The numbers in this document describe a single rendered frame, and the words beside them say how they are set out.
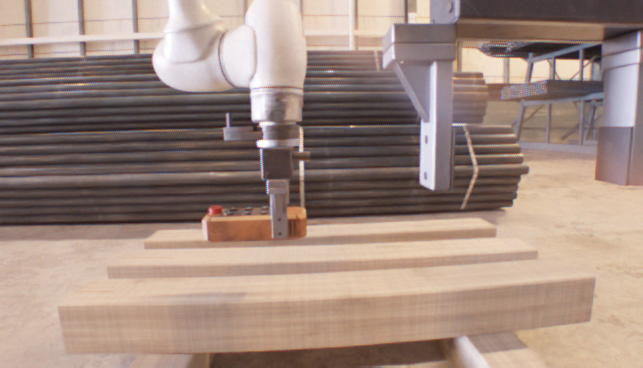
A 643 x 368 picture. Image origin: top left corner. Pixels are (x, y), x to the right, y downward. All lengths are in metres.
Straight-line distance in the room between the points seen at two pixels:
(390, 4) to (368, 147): 8.48
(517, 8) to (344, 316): 0.52
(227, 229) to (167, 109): 1.36
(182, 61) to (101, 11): 10.40
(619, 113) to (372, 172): 1.38
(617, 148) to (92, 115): 2.07
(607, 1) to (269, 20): 0.42
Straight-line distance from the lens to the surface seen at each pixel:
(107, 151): 1.92
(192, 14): 0.61
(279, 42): 0.53
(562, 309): 0.80
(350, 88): 1.76
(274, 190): 0.50
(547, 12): 0.24
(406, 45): 0.20
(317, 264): 0.73
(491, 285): 0.68
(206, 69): 0.59
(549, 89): 6.89
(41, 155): 2.11
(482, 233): 1.04
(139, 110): 1.93
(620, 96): 0.29
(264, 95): 0.53
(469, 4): 0.21
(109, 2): 10.95
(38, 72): 2.86
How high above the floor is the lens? 0.49
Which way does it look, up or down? 7 degrees down
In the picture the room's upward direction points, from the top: 1 degrees counter-clockwise
